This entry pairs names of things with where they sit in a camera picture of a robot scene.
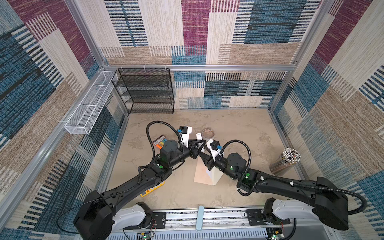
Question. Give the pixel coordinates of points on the light blue handle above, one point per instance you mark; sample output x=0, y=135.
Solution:
x=200, y=218

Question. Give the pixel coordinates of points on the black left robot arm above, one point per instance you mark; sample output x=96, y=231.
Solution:
x=95, y=217

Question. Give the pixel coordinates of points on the colourful marker pack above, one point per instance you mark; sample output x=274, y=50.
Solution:
x=159, y=142

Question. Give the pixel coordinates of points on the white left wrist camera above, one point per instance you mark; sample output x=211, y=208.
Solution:
x=185, y=132

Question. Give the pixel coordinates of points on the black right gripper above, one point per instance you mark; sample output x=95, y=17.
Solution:
x=206, y=159

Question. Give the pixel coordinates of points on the white wire basket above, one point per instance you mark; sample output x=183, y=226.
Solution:
x=87, y=112

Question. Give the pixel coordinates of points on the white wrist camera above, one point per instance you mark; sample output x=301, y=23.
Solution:
x=216, y=150
x=185, y=132

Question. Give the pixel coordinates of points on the pink envelope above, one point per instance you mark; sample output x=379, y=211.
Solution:
x=205, y=176

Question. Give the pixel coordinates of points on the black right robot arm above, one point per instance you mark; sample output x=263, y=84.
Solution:
x=331, y=205

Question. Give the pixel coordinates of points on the pencil holder with pencils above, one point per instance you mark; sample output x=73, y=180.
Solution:
x=286, y=160

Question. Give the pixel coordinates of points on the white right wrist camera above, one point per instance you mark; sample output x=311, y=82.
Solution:
x=216, y=150

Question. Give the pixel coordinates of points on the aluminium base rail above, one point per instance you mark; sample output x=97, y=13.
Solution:
x=283, y=219

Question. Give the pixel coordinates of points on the yellow calculator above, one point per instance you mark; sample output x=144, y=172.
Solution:
x=145, y=193

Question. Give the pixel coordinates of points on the white tape roll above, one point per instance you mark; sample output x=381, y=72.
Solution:
x=208, y=133

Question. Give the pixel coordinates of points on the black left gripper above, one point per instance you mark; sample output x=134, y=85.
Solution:
x=193, y=153

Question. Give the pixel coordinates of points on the black mesh shelf rack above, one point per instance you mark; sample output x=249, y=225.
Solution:
x=145, y=90

